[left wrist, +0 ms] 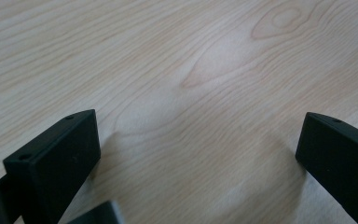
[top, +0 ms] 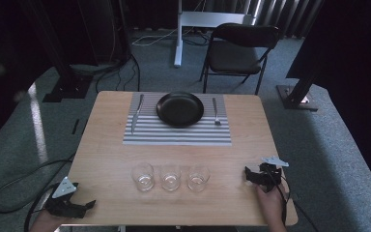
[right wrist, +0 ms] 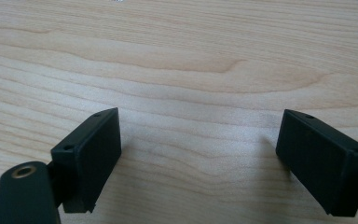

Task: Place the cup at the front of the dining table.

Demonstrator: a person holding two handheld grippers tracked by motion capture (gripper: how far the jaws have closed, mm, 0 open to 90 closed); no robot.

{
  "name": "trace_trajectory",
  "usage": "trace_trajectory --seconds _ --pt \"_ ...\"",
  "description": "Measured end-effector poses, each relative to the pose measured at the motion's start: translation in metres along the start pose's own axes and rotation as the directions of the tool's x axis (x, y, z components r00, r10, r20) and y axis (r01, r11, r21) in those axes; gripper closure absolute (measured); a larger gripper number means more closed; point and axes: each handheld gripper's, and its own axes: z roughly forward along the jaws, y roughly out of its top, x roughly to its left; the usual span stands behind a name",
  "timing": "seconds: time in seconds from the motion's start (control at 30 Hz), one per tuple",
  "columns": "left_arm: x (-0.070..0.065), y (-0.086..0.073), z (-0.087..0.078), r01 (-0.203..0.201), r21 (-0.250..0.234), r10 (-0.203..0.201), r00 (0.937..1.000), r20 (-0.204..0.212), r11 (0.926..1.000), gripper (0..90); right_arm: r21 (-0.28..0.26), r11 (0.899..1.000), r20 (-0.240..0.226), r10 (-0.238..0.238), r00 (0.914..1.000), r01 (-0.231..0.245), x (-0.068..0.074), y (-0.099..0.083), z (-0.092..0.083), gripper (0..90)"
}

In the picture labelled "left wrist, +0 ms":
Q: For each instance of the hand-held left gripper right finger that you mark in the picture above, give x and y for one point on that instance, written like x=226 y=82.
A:
x=338 y=155

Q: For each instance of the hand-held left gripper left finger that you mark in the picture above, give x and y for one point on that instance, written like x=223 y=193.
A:
x=52 y=165

